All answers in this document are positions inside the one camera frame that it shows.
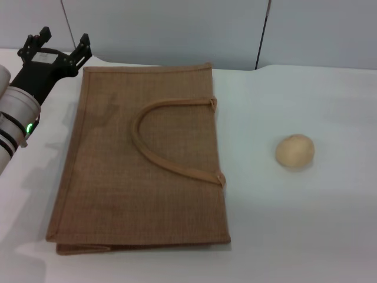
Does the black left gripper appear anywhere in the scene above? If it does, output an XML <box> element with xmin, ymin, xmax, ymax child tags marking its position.
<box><xmin>9</xmin><ymin>26</ymin><xmax>93</xmax><ymax>106</ymax></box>

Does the round egg yolk pastry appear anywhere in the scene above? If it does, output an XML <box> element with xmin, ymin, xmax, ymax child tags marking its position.
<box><xmin>275</xmin><ymin>133</ymin><xmax>316</xmax><ymax>170</ymax></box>

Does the brown woven handbag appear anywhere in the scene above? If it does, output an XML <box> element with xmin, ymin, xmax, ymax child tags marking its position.
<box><xmin>45</xmin><ymin>61</ymin><xmax>232</xmax><ymax>256</ymax></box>

